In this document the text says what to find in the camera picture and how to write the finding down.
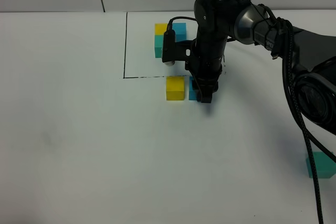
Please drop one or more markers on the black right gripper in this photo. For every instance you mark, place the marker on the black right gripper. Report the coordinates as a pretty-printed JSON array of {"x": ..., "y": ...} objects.
[{"x": 205, "y": 65}]

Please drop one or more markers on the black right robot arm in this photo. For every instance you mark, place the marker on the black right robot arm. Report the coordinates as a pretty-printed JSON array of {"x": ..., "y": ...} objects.
[{"x": 309, "y": 57}]

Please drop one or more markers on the template blue cube block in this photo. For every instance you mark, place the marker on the template blue cube block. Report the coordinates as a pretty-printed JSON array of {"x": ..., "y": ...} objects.
[{"x": 180, "y": 31}]

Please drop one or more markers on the template green cube block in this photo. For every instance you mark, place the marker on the template green cube block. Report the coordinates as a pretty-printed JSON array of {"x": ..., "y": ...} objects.
[{"x": 158, "y": 45}]

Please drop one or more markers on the white template paper sheet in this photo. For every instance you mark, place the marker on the white template paper sheet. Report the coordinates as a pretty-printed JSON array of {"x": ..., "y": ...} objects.
[{"x": 140, "y": 60}]

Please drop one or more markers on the template yellow cube block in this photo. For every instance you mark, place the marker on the template yellow cube block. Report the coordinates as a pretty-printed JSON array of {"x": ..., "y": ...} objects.
[{"x": 160, "y": 29}]

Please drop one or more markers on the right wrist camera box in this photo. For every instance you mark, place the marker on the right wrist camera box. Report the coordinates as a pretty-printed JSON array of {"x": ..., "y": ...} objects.
[{"x": 173, "y": 51}]

